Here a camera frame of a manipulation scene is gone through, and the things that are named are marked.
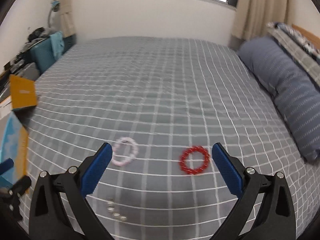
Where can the dark clutter on suitcase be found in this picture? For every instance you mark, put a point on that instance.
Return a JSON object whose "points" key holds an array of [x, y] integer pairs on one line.
{"points": [[40, 33]]}

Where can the beige curtain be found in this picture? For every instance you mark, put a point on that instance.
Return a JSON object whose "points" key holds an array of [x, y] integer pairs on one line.
{"points": [[252, 17], [66, 18]]}

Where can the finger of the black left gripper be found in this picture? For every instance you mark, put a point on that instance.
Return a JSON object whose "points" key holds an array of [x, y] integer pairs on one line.
{"points": [[21, 186]]}

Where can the light blue cloth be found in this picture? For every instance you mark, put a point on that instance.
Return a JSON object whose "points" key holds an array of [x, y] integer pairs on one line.
{"points": [[58, 44]]}

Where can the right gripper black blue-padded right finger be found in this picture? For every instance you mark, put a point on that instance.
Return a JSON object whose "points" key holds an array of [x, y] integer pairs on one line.
{"points": [[276, 215]]}

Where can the cluttered side desk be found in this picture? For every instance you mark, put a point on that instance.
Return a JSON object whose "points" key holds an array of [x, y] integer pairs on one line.
{"points": [[21, 65]]}

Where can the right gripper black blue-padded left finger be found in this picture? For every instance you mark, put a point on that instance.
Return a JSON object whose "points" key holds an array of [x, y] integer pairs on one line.
{"points": [[48, 218]]}

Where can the dark patterned pillow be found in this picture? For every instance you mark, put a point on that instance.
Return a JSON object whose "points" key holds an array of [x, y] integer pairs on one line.
{"points": [[297, 37]]}

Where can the yellow box lid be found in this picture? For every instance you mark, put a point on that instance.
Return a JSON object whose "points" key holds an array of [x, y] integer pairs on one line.
{"points": [[22, 92]]}

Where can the beige right curtain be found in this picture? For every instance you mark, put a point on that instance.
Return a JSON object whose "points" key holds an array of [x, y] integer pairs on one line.
{"points": [[252, 17]]}

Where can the blue desk lamp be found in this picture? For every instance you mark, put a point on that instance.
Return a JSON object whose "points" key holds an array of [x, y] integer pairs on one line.
{"points": [[55, 7]]}

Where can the beige left curtain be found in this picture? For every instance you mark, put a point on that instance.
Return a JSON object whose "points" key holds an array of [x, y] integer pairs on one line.
{"points": [[66, 18]]}

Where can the blue striped rolled duvet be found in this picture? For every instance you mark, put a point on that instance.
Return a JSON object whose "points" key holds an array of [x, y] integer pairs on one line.
{"points": [[294, 94]]}

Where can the grey white-checked bed sheet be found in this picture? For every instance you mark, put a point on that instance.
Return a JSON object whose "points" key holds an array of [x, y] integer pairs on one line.
{"points": [[167, 95]]}

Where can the grey checked pillow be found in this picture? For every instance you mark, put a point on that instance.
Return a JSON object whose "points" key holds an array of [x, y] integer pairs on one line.
{"points": [[297, 54]]}

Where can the blue yellow jewelry box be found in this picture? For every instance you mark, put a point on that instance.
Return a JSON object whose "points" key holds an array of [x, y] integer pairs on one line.
{"points": [[14, 145]]}

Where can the teal suitcase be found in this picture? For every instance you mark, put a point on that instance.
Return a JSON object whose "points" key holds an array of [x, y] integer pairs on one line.
{"points": [[42, 53]]}

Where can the wooden headboard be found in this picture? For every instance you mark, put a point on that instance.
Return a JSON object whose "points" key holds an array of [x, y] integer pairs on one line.
{"points": [[315, 40]]}

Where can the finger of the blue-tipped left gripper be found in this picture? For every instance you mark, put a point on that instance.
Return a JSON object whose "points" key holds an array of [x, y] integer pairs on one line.
{"points": [[6, 165]]}

